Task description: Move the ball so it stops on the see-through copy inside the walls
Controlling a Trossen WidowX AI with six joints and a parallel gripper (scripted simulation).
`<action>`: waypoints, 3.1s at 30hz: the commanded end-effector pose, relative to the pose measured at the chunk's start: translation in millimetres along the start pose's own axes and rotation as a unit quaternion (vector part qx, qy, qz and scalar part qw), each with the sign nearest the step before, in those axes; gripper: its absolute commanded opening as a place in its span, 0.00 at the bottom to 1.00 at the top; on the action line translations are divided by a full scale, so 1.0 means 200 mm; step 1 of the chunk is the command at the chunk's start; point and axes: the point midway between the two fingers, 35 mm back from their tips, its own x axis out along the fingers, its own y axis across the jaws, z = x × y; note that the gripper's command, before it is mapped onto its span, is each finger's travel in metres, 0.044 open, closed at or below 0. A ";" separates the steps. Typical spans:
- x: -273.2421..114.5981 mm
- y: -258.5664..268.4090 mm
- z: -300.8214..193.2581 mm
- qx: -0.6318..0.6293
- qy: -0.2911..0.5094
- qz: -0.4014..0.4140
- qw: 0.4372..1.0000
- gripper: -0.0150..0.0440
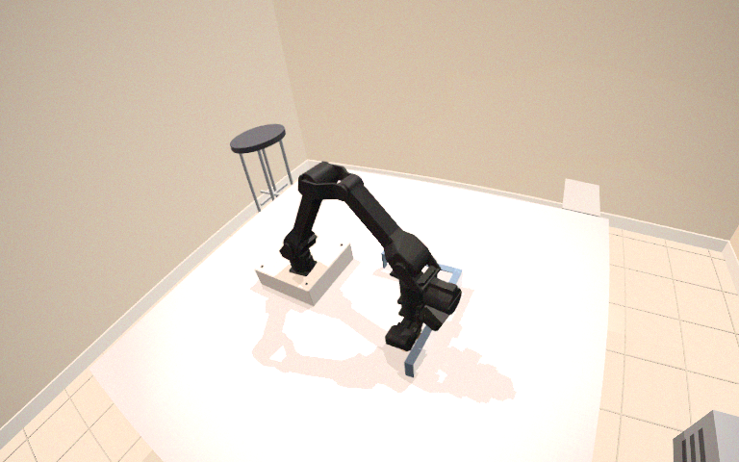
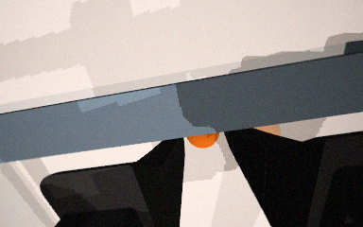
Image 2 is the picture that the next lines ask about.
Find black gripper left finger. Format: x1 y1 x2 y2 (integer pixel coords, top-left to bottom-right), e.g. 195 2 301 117
40 137 185 227

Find clear l-shaped low wall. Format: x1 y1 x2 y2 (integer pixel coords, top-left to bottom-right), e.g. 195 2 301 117
0 41 363 227

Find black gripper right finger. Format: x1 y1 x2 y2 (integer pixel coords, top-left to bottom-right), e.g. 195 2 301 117
224 128 363 227

